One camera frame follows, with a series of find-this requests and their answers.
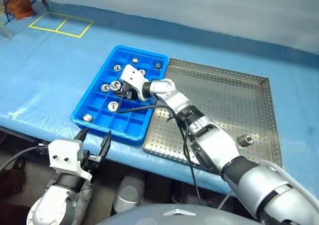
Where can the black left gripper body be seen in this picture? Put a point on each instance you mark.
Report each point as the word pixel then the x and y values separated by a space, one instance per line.
pixel 87 161

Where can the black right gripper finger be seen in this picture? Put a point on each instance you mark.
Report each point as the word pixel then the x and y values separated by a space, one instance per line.
pixel 119 93
pixel 129 95

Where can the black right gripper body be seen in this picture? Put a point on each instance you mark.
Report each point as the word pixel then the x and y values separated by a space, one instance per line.
pixel 127 88

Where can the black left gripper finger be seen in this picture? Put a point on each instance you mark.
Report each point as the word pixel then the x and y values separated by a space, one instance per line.
pixel 81 136
pixel 106 144

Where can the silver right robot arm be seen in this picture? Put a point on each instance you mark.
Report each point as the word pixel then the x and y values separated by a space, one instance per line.
pixel 216 145

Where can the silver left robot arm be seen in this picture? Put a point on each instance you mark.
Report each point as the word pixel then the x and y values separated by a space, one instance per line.
pixel 54 202

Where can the blue compartment tray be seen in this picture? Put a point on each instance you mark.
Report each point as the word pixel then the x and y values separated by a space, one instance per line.
pixel 119 125

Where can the grey metal cylinder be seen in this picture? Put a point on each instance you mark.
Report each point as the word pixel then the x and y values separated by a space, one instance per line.
pixel 127 197

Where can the black shoe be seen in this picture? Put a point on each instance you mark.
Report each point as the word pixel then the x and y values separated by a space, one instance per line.
pixel 21 164

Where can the perforated metal tray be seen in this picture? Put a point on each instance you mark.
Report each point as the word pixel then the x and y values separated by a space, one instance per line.
pixel 224 98

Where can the grey robot torso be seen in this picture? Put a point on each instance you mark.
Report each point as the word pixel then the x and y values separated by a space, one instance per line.
pixel 174 217

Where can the clear acrylic holder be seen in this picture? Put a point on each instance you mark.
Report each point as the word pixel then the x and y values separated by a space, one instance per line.
pixel 6 31

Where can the orange brown block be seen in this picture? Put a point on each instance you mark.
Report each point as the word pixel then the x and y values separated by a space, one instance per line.
pixel 20 7

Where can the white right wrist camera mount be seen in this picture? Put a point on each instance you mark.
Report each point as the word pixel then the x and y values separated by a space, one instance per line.
pixel 133 77

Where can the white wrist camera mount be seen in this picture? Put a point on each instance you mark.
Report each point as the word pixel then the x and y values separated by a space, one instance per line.
pixel 62 155
pixel 133 77

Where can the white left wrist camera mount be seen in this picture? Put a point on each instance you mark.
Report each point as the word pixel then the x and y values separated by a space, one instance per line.
pixel 62 155

